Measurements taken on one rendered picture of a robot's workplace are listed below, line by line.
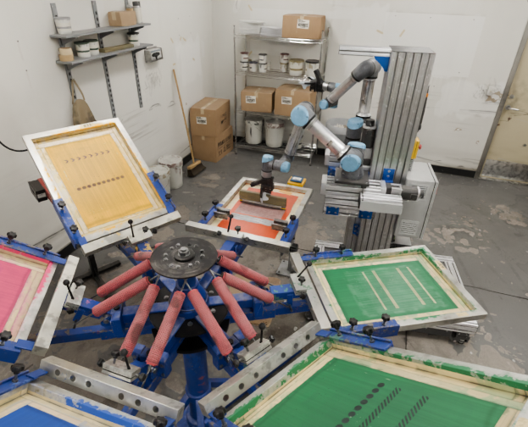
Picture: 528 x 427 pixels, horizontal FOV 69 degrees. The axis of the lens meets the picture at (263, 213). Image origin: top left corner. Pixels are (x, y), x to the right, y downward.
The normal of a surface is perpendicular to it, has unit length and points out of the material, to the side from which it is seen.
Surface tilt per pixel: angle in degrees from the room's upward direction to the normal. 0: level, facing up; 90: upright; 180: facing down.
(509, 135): 90
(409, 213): 90
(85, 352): 0
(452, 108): 90
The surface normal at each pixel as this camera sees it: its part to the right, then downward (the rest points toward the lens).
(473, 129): -0.32, 0.49
